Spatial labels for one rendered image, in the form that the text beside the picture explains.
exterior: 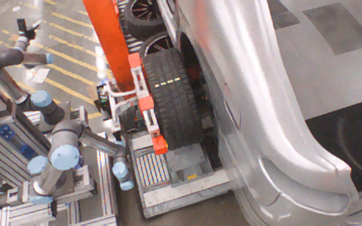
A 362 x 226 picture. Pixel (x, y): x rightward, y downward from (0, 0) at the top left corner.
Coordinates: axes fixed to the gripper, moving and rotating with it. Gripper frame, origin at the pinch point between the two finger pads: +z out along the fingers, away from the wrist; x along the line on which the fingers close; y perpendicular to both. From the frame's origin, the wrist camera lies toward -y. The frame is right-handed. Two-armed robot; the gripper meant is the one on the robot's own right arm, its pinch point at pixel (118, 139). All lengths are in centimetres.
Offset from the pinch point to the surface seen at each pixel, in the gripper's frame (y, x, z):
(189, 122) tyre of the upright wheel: 15.3, -44.8, -13.2
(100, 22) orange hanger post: 48, -10, 55
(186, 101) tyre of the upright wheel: 25, -46, -6
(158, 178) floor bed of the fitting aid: -77, -13, 1
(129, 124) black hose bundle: 16.6, -11.0, -3.5
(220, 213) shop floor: -83, -54, -42
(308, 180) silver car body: 74, -65, -84
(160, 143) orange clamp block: 5.5, -25.0, -15.4
